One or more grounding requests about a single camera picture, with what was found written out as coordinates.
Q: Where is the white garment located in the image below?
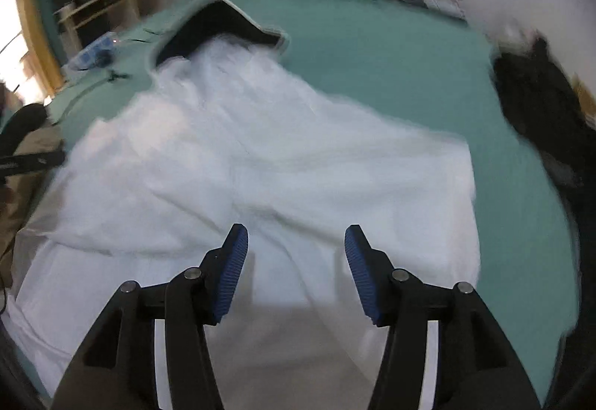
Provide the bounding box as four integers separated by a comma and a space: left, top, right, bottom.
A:
0, 37, 482, 410

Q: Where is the dark cloth with pale edge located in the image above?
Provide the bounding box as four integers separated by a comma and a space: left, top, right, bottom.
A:
156, 0, 290, 66

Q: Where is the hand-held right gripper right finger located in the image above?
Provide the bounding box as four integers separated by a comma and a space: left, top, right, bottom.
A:
345, 225, 543, 410

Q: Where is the tan cloth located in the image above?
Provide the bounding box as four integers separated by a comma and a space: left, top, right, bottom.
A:
0, 126, 63, 262

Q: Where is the yellow wooden frame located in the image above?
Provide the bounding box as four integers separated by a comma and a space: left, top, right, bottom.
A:
13, 0, 67, 105

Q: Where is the pile of black clothes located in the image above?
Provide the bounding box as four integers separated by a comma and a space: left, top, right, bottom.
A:
491, 37, 596, 210

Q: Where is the blue and white box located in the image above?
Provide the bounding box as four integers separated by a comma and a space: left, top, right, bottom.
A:
70, 32, 120, 70

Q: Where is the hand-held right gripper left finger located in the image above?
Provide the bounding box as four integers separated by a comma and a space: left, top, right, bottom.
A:
51, 224, 249, 410

